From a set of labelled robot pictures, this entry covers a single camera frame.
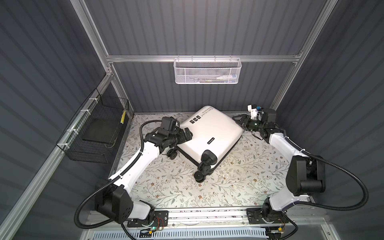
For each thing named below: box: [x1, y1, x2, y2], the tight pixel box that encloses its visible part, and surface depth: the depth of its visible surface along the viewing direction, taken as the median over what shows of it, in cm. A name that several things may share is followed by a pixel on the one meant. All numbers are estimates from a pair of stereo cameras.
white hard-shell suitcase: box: [167, 105, 244, 183], surface depth 86 cm
